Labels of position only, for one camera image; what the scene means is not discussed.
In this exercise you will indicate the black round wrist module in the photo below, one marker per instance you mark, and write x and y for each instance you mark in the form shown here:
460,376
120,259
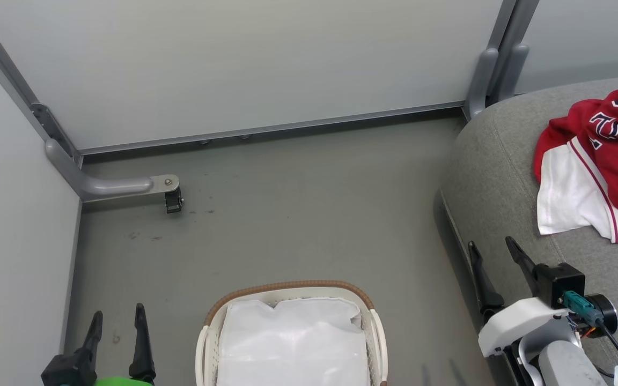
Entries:
607,311

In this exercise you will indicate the grey partition corner post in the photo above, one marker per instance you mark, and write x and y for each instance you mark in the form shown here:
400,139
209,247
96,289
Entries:
513,27

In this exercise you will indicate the white basket liner cloth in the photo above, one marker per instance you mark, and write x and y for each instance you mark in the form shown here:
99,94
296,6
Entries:
293,343

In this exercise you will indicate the grey fabric sofa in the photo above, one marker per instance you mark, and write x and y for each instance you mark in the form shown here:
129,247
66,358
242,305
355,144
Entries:
502,177

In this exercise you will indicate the grey curved partition foot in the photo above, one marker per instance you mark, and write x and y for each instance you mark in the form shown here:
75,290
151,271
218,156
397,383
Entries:
482,80
513,69

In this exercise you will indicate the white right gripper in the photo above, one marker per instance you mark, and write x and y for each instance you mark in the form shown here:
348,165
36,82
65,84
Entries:
518,321

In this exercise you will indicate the grey slanted partition post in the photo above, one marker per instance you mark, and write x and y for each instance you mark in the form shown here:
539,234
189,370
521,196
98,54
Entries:
6,67

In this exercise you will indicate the red and white jersey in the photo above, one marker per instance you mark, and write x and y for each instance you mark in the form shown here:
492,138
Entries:
609,177

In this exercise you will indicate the grey partition base rail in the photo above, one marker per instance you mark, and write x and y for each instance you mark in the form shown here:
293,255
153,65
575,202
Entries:
266,130

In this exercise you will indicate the white laundry basket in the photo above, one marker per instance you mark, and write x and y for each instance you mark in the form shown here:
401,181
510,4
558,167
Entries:
205,348

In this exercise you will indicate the black caster wheel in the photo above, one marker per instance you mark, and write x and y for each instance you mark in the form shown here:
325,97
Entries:
173,202

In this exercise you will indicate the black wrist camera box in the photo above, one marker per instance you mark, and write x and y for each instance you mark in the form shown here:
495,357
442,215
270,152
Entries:
558,281

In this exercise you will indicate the grey partition foot with caster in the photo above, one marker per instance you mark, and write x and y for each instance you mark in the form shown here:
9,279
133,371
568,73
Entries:
105,186

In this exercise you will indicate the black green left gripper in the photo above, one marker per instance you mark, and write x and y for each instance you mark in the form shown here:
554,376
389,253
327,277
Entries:
67,370

